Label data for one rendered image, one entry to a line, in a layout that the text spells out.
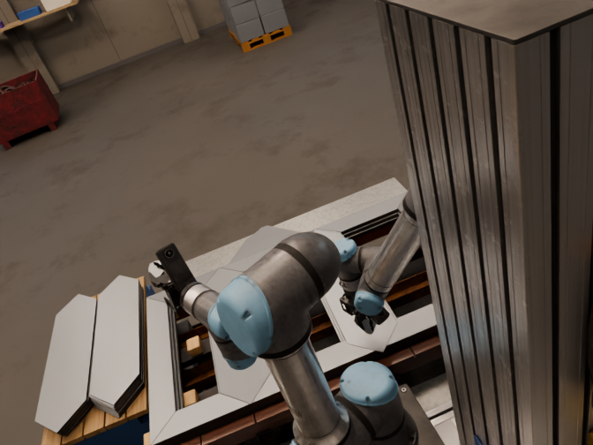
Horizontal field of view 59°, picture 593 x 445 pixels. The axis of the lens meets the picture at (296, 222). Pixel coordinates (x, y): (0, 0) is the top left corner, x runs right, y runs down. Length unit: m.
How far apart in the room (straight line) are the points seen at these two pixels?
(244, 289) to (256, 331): 0.07
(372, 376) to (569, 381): 0.52
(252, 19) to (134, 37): 2.82
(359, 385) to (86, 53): 9.59
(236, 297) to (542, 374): 0.42
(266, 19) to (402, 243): 7.24
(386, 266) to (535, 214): 0.78
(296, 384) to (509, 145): 0.60
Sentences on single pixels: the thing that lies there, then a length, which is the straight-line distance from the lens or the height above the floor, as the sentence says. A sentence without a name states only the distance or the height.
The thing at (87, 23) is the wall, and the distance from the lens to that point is 10.28.
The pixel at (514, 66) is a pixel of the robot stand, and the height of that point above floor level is 2.01.
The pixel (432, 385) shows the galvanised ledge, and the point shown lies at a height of 0.68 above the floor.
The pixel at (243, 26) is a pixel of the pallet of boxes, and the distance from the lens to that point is 8.23.
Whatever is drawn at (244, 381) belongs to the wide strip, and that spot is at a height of 0.87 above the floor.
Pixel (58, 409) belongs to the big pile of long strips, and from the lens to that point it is 2.16.
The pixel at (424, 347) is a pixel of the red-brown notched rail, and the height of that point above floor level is 0.83.
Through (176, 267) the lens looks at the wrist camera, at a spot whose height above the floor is 1.51.
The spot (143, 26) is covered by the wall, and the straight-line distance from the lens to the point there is 10.27.
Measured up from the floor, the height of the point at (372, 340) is 0.87.
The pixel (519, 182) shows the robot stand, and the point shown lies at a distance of 0.48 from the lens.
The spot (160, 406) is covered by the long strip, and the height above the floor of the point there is 0.87.
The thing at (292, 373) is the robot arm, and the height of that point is 1.49.
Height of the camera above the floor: 2.18
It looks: 34 degrees down
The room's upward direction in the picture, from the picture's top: 20 degrees counter-clockwise
